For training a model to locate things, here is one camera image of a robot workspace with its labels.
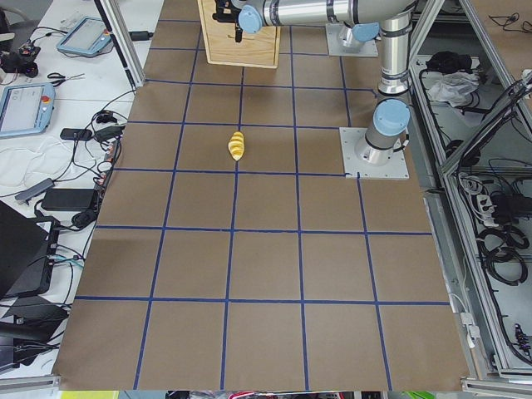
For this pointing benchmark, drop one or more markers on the blue teach pendant far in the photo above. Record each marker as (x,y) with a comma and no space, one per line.
(88,38)

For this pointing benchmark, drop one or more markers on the aluminium frame post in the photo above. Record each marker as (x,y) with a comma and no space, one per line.
(111,15)

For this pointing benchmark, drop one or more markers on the crumpled white cloth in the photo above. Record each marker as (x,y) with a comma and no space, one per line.
(454,89)

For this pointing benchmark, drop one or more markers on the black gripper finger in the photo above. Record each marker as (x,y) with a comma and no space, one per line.
(238,33)

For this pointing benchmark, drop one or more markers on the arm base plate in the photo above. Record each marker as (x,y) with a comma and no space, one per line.
(361,161)
(357,41)

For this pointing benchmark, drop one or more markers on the toy bread roll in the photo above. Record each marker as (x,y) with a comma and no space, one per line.
(236,146)

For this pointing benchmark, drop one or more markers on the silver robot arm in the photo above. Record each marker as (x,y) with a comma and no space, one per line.
(356,22)

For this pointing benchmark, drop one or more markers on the blue teach pendant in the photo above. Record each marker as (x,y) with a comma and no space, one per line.
(26,109)
(88,38)

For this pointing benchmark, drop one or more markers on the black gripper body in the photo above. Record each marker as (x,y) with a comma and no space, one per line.
(238,35)

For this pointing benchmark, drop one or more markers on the black scissors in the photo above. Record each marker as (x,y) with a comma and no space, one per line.
(58,79)

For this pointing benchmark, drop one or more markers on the wooden drawer cabinet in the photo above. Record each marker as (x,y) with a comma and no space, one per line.
(254,50)

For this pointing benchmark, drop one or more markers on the blue teach pendant near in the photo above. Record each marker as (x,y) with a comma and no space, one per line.
(26,109)

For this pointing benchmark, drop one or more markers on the black power adapter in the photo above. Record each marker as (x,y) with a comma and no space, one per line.
(57,199)

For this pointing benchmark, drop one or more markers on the black laptop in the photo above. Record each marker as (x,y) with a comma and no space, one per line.
(27,246)

